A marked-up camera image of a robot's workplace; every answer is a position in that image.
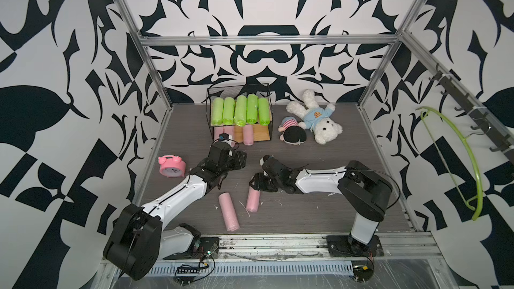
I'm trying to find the wooden wire shelf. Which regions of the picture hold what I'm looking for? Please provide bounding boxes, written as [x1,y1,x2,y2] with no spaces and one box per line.
[203,84,273,146]

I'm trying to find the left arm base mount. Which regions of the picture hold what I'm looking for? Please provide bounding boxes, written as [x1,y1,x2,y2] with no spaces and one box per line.
[158,223,220,260]

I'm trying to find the green trash bag roll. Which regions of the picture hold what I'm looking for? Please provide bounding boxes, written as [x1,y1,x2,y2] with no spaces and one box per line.
[258,98,270,127]
[234,95,247,127]
[246,94,258,124]
[222,97,236,126]
[211,97,224,127]

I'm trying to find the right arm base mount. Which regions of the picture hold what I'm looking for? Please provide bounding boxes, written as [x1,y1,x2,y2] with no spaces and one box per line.
[326,235,385,258]

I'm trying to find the black connector box cables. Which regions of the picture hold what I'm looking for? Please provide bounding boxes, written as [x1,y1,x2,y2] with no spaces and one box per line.
[173,264,207,286]

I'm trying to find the white teddy bear blue shirt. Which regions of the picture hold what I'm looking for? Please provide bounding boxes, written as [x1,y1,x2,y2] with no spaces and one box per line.
[286,90,343,145]

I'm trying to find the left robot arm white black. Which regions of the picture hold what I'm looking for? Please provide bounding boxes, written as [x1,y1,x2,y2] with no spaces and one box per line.
[103,141,248,280]

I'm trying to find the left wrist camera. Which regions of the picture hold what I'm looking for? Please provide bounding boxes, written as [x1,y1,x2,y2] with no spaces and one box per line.
[218,132,236,147]

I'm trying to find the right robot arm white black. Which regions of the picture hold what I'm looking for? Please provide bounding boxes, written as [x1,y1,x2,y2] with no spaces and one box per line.
[249,155,394,247]

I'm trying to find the black round floor plug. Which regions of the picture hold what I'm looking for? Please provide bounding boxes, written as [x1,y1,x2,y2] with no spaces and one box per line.
[353,265,374,283]

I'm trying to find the small doll striped hat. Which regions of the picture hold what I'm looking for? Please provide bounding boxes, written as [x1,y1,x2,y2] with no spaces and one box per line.
[278,116,307,145]

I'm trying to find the black wall hook rack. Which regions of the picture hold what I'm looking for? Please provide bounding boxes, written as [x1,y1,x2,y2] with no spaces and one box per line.
[430,63,513,163]

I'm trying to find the pink plastic toy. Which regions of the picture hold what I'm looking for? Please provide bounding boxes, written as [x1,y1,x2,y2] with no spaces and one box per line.
[158,155,186,178]

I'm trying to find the green plastic hanger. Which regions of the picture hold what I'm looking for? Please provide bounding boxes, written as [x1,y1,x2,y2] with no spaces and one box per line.
[416,107,484,221]

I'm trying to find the pink trash bag roll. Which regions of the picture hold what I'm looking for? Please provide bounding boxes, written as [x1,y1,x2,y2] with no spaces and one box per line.
[218,193,240,231]
[246,187,261,213]
[224,126,236,147]
[242,124,254,146]
[213,127,224,140]

